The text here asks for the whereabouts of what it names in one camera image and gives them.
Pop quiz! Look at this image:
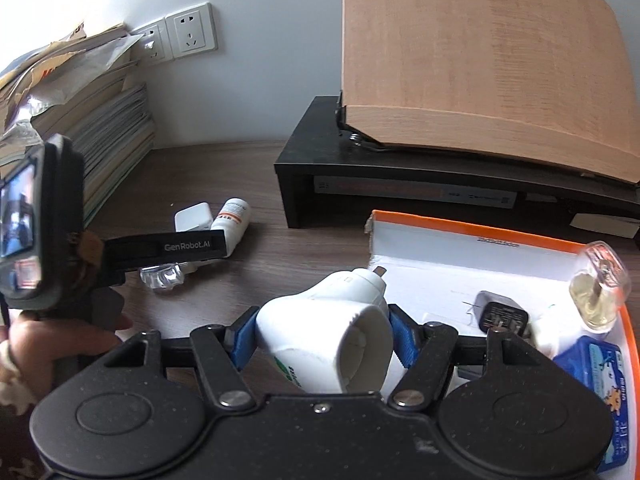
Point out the white envelope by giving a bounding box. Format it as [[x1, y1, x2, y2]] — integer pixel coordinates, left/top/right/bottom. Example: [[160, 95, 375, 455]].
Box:
[[570, 212, 640, 239]]

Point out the blue printed packet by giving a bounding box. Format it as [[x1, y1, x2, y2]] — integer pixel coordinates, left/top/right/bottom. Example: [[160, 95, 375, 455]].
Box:
[[551, 336, 629, 474]]

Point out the orange and white cardboard box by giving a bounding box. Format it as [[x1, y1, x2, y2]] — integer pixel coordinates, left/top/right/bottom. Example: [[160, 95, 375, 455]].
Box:
[[364, 209, 635, 477]]

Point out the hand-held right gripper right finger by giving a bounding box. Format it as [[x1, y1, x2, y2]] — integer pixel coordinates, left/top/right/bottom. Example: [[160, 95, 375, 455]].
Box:
[[385, 303, 554, 411]]

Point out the person's left hand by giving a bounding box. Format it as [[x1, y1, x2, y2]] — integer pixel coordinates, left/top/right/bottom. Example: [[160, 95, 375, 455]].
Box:
[[9, 309, 134, 377]]

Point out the white bottle with orange label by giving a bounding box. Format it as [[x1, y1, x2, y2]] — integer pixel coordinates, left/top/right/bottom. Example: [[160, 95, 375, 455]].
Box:
[[211, 198, 251, 259]]

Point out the black charger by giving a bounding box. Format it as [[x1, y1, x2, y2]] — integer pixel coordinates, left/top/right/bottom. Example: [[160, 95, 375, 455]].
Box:
[[472, 289, 531, 339]]

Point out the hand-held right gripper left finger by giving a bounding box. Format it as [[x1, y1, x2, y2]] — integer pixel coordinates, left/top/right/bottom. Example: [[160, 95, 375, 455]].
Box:
[[99, 306, 259, 412]]

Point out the small white charger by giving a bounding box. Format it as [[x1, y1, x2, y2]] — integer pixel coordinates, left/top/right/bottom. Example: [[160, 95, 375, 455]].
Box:
[[174, 202, 215, 234]]

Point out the pile of loose papers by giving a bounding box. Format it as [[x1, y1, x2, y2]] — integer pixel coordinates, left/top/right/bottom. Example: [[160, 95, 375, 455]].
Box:
[[0, 21, 147, 163]]

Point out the white plug-in heater device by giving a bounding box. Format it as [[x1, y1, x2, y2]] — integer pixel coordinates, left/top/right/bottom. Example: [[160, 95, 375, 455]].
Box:
[[254, 268, 397, 394]]

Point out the wooden reading board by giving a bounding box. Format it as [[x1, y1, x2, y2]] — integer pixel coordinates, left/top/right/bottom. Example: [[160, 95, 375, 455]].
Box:
[[339, 0, 640, 186]]

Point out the person's left forearm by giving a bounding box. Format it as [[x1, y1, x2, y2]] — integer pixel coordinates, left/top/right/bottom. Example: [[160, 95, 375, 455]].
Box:
[[0, 342, 56, 480]]

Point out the clear plastic cap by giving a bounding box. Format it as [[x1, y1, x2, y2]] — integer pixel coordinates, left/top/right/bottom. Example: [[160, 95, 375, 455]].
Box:
[[139, 261, 185, 292]]

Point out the black desktop riser shelf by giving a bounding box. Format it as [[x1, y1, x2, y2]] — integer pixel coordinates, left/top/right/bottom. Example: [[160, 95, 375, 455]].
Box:
[[273, 95, 640, 252]]

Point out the white wall socket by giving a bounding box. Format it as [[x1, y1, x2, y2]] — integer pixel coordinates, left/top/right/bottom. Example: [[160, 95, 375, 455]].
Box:
[[131, 20, 174, 66], [164, 2, 219, 59]]

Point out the clear glass liquid bottle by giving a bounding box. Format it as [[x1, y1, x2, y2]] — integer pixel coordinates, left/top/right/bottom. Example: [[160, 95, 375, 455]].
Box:
[[569, 241, 629, 334]]

